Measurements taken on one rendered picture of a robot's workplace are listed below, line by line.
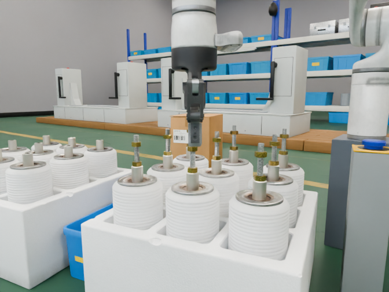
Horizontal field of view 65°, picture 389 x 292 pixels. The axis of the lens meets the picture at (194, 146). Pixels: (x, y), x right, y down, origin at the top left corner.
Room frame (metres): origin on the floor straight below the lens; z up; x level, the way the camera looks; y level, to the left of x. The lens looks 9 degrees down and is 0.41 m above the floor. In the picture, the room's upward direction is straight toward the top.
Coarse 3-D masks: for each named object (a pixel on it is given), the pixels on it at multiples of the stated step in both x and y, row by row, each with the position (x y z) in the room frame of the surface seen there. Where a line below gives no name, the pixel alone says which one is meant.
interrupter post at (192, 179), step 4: (188, 176) 0.51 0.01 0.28; (192, 176) 0.51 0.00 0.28; (196, 176) 0.51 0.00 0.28; (188, 180) 0.51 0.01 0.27; (192, 180) 0.51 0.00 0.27; (196, 180) 0.51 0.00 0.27; (188, 184) 0.51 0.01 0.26; (192, 184) 0.51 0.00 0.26; (196, 184) 0.51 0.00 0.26; (188, 188) 0.51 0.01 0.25; (192, 188) 0.51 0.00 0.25; (196, 188) 0.51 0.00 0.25
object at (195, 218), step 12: (168, 192) 0.50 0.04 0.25; (216, 192) 0.50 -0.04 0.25; (168, 204) 0.49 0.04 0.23; (180, 204) 0.47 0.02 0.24; (192, 204) 0.47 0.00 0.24; (204, 204) 0.47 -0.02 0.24; (216, 204) 0.49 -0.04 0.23; (168, 216) 0.49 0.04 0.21; (180, 216) 0.47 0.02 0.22; (192, 216) 0.47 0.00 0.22; (204, 216) 0.47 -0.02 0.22; (216, 216) 0.49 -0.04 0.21; (168, 228) 0.49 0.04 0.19; (180, 228) 0.47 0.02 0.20; (192, 228) 0.47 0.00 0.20; (204, 228) 0.47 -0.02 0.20; (216, 228) 0.50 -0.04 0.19; (192, 240) 0.47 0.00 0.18; (204, 240) 0.47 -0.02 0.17
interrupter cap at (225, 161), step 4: (224, 160) 0.74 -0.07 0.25; (228, 160) 0.74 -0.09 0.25; (240, 160) 0.74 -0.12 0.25; (244, 160) 0.74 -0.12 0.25; (224, 164) 0.70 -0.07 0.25; (228, 164) 0.70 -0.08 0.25; (232, 164) 0.69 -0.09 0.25; (236, 164) 0.69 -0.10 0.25; (240, 164) 0.69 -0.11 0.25; (244, 164) 0.70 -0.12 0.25
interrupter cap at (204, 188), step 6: (174, 186) 0.52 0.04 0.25; (180, 186) 0.52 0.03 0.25; (204, 186) 0.52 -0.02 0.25; (210, 186) 0.52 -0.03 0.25; (174, 192) 0.49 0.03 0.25; (180, 192) 0.49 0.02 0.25; (186, 192) 0.48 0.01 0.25; (192, 192) 0.49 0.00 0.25; (198, 192) 0.48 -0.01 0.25; (204, 192) 0.48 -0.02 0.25; (210, 192) 0.49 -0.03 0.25
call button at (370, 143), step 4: (364, 140) 0.57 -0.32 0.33; (368, 140) 0.57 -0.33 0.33; (372, 140) 0.57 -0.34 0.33; (376, 140) 0.57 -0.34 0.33; (380, 140) 0.57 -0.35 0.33; (364, 144) 0.57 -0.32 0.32; (368, 144) 0.56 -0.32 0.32; (372, 144) 0.55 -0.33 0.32; (376, 144) 0.55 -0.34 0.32; (380, 144) 0.55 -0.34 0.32; (384, 144) 0.55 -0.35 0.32; (368, 148) 0.56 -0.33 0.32; (372, 148) 0.56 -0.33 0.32; (376, 148) 0.55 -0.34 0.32; (380, 148) 0.55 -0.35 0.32
